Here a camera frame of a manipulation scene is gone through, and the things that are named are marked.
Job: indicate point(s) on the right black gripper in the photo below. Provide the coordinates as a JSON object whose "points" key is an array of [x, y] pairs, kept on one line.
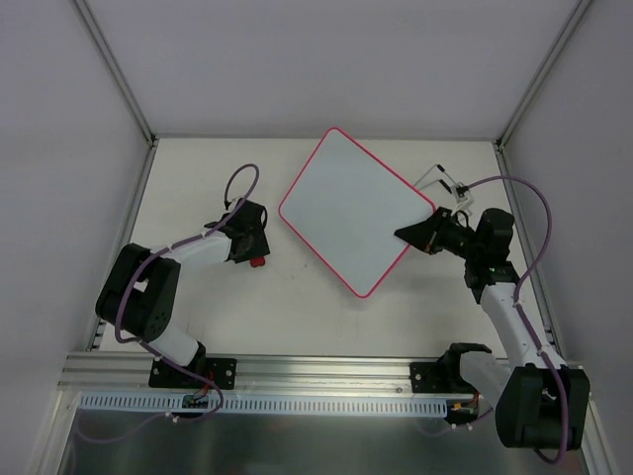
{"points": [[437, 231]]}

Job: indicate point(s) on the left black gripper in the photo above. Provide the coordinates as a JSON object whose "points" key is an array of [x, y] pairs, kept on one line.
{"points": [[252, 244]]}

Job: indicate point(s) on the red bone-shaped eraser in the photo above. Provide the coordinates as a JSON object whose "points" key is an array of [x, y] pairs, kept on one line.
{"points": [[257, 262]]}

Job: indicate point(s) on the pink framed whiteboard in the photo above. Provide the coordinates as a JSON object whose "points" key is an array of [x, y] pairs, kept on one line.
{"points": [[346, 204]]}

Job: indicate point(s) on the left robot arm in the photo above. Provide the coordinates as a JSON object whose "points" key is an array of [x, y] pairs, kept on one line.
{"points": [[140, 292]]}

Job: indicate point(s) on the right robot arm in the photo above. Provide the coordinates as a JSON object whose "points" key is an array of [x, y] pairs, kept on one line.
{"points": [[540, 401]]}

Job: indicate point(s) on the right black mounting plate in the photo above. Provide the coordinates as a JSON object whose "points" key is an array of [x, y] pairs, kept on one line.
{"points": [[427, 378]]}

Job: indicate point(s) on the black mounting plate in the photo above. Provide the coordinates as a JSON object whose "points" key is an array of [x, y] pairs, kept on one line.
{"points": [[222, 371], [427, 378]]}

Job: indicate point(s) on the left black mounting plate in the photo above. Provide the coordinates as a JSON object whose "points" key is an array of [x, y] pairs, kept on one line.
{"points": [[222, 371]]}

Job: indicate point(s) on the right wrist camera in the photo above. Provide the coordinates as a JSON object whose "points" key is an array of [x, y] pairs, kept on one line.
{"points": [[463, 199]]}

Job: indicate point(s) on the wire whiteboard stand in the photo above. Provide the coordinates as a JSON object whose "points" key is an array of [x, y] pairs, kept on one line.
{"points": [[435, 183]]}

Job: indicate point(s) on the right aluminium frame post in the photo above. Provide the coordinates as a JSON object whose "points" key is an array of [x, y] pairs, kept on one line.
{"points": [[554, 52]]}

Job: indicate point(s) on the aluminium frame post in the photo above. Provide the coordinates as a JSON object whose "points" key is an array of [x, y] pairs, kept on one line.
{"points": [[96, 35], [554, 52]]}

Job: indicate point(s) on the white slotted cable duct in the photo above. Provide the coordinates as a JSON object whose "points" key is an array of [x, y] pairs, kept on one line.
{"points": [[267, 405]]}

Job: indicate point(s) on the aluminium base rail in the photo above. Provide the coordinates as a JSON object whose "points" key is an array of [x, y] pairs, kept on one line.
{"points": [[311, 376]]}

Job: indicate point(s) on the left aluminium frame post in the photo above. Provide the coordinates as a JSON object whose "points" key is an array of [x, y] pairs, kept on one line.
{"points": [[96, 35]]}

